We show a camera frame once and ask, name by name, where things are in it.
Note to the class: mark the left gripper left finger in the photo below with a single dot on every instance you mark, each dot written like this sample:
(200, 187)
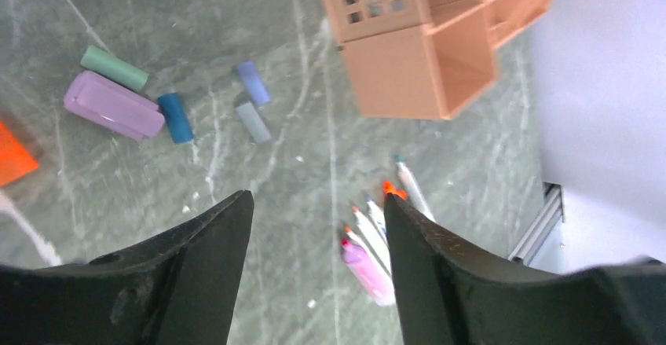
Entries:
(178, 287)

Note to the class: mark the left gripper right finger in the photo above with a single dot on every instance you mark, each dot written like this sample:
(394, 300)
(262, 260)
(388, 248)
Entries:
(450, 291)

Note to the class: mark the purple highlighter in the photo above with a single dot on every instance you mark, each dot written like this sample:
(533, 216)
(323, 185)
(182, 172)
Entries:
(372, 277)

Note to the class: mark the teal capped white marker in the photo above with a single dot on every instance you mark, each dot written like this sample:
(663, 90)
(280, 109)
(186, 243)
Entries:
(412, 188)

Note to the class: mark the black orange highlighter body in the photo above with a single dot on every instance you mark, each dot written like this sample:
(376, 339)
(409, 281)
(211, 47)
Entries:
(389, 188)

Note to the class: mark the blue capped white marker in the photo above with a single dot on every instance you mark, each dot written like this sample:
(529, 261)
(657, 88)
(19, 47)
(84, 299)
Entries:
(373, 237)

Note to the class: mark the grey pen cap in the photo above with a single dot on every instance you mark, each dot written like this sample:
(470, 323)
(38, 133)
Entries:
(253, 121)

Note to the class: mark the orange highlighter cap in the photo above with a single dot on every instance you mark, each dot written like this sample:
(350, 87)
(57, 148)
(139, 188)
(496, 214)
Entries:
(16, 161)

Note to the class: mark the green capped orange marker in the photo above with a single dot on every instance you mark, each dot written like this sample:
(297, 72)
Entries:
(357, 239)

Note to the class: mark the dark blue marker cap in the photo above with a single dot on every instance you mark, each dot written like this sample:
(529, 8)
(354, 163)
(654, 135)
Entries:
(176, 119)

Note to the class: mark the lavender marker cap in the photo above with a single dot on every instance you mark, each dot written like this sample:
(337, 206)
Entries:
(253, 83)

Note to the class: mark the green marker cap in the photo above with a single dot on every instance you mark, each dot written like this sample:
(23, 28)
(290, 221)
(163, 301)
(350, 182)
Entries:
(114, 68)

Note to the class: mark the orange mesh file organizer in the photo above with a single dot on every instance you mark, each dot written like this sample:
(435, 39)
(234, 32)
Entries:
(424, 59)

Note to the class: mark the aluminium rail frame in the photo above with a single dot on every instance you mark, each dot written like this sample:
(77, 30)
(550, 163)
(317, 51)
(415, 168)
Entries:
(536, 237)

